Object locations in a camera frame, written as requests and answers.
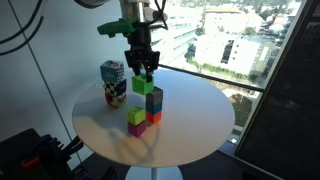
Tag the red green picture cube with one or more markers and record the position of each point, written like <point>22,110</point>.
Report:
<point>115,100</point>

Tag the blue block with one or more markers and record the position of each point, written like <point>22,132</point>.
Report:
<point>154,108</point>

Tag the blue white patterned cube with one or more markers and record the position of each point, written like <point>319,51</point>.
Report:
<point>111,72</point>

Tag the yellow block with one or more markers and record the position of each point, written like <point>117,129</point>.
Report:
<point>135,115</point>

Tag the tiered glass building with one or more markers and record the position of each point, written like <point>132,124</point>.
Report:
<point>176,36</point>

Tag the magenta block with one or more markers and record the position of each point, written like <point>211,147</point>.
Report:
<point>136,129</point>

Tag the grey block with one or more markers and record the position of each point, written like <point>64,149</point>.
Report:
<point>154,96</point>

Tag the black window handrail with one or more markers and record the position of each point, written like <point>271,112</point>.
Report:
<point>206,77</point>

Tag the black white checkered cube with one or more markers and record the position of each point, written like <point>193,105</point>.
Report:
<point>115,88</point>

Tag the white table pedestal base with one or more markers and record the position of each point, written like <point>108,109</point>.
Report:
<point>154,174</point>

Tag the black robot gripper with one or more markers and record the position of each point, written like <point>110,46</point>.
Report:
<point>139,46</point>

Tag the dark panel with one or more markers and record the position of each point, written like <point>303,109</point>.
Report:
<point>290,116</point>

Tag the black equipment bag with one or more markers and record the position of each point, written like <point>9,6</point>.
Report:
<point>20,146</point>

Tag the green block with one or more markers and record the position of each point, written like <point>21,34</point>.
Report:
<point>141,87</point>

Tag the beige building with yellow roof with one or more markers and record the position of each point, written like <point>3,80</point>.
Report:
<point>226,20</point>

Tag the orange block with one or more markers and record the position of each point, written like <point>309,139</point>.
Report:
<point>153,117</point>

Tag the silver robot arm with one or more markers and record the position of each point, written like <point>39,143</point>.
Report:
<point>131,10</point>

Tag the white office building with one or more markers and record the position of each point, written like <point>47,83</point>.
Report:
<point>216,50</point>

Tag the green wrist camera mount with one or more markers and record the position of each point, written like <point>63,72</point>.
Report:
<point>115,28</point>

